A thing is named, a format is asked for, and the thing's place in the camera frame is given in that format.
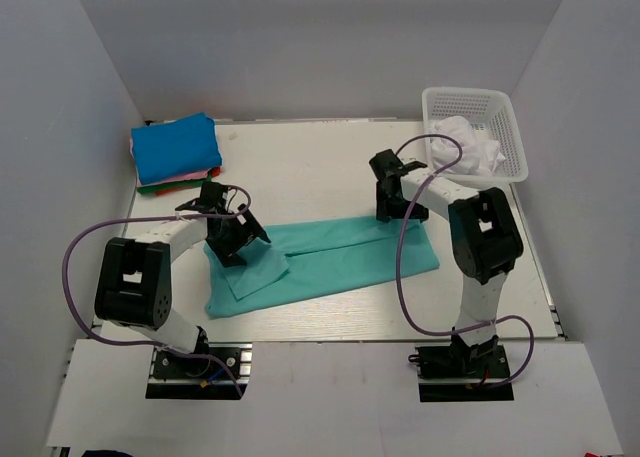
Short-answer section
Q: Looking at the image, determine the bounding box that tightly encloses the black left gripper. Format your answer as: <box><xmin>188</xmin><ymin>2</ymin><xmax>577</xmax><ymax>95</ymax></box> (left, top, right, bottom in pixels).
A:
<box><xmin>208</xmin><ymin>204</ymin><xmax>269</xmax><ymax>267</ymax></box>

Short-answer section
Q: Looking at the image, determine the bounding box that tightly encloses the teal t shirt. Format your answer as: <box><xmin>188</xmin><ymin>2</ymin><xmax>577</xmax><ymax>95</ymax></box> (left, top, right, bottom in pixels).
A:
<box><xmin>202</xmin><ymin>215</ymin><xmax>441</xmax><ymax>321</ymax></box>

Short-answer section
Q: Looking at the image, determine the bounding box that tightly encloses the white t shirt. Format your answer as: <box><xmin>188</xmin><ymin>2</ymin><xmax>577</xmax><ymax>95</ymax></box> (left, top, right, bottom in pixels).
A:
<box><xmin>430</xmin><ymin>116</ymin><xmax>506</xmax><ymax>177</ymax></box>

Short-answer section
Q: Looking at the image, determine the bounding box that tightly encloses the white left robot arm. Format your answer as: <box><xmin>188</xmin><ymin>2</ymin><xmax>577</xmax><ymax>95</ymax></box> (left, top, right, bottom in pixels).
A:
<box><xmin>94</xmin><ymin>182</ymin><xmax>271</xmax><ymax>376</ymax></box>

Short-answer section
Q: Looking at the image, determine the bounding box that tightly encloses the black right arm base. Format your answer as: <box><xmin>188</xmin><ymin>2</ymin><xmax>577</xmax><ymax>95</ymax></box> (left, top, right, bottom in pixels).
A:
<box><xmin>407</xmin><ymin>341</ymin><xmax>514</xmax><ymax>403</ymax></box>

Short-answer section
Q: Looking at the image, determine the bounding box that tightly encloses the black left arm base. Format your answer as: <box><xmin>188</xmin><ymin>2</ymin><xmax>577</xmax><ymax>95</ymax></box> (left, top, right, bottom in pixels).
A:
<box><xmin>145</xmin><ymin>343</ymin><xmax>253</xmax><ymax>401</ymax></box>

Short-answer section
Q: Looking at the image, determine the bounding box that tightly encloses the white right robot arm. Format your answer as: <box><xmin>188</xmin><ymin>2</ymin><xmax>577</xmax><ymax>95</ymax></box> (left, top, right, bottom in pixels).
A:
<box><xmin>369</xmin><ymin>149</ymin><xmax>524</xmax><ymax>376</ymax></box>

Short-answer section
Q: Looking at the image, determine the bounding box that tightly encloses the green folded t shirt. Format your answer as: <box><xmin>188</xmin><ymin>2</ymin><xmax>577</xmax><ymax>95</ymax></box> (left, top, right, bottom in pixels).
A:
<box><xmin>136</xmin><ymin>177</ymin><xmax>210</xmax><ymax>195</ymax></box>

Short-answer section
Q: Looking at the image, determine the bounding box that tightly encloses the white plastic basket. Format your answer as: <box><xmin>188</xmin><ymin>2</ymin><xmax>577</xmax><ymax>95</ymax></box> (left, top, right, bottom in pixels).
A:
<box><xmin>422</xmin><ymin>87</ymin><xmax>529</xmax><ymax>188</ymax></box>

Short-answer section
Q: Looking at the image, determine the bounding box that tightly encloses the blue folded t shirt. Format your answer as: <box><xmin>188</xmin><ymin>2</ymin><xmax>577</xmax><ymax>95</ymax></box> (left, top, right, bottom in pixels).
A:
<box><xmin>130</xmin><ymin>113</ymin><xmax>223</xmax><ymax>186</ymax></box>

